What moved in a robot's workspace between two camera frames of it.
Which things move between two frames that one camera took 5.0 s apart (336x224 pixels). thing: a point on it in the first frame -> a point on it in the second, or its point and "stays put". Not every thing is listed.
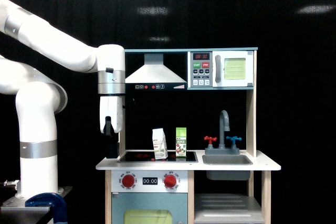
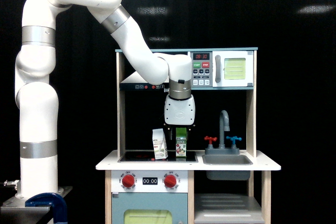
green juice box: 181,142 stays put
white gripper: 111,123 -> 178,113
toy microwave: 220,68 stays put
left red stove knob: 128,180 stays put
